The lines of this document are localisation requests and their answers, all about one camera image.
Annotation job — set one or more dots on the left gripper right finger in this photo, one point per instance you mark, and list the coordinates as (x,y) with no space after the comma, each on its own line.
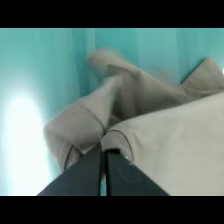
(128,180)

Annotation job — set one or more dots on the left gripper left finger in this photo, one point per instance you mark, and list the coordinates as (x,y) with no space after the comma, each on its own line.
(83,178)

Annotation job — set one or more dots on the beige garment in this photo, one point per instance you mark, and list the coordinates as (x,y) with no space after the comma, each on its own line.
(166,133)

